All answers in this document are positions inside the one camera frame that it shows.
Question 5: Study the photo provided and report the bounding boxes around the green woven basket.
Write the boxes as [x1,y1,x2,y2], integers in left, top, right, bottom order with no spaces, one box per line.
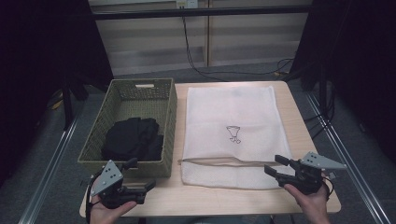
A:
[77,77,178,179]

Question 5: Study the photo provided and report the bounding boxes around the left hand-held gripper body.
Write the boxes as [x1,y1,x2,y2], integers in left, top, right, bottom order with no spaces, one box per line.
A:
[90,160,148,209]

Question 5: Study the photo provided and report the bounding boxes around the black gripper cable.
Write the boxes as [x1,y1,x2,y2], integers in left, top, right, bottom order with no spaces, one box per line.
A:
[84,175,95,224]
[321,175,335,198]

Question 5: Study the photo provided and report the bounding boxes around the person's left hand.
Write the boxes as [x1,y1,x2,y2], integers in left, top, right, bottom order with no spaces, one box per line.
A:
[89,195,138,224]

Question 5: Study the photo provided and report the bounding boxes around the white wall socket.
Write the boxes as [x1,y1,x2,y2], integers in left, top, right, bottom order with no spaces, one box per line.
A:
[176,0,199,9]

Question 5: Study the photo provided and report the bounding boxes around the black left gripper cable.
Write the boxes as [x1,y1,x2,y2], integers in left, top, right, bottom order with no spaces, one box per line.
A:
[84,175,95,224]

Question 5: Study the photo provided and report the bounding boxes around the black floor cables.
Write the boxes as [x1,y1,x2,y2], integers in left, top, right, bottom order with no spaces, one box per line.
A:
[302,88,337,142]

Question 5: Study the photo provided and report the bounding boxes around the dark cloth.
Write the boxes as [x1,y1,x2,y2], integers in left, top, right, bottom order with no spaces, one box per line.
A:
[101,117,164,162]

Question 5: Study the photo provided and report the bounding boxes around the black curtain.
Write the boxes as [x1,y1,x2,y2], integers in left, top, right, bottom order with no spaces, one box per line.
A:
[0,0,114,188]
[290,0,396,164]

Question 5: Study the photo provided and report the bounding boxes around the black horizontal bar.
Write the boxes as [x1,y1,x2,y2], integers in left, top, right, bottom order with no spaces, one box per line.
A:
[90,5,313,21]

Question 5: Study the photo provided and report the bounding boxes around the metal floor rail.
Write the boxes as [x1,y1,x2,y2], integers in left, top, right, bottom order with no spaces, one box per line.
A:
[304,91,394,224]
[18,101,86,224]

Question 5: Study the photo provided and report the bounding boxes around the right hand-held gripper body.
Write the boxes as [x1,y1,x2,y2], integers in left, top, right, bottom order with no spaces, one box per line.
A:
[289,151,348,196]

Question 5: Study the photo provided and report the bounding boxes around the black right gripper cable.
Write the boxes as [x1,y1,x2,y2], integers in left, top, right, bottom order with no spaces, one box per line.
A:
[321,175,335,198]

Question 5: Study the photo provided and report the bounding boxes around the white mesh laundry bag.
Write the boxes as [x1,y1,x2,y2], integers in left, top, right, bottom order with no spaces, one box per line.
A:
[177,85,295,190]

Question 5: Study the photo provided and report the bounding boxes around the person's right hand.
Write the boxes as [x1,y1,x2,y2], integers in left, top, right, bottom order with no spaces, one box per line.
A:
[283,183,332,224]

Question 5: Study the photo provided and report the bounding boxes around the black metal stand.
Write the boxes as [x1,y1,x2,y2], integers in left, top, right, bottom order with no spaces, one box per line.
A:
[61,76,90,131]
[317,62,332,120]

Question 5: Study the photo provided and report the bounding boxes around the long black hanging cable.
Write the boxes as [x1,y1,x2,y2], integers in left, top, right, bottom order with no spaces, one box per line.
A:
[181,15,295,82]

